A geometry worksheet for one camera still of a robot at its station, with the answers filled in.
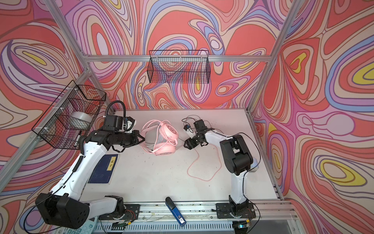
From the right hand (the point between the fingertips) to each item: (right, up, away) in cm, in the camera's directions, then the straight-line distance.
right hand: (190, 145), depth 98 cm
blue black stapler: (-7, -29, -28) cm, 41 cm away
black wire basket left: (-65, +13, -30) cm, 73 cm away
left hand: (-24, +7, -21) cm, 33 cm away
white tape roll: (-54, +17, -27) cm, 63 cm away
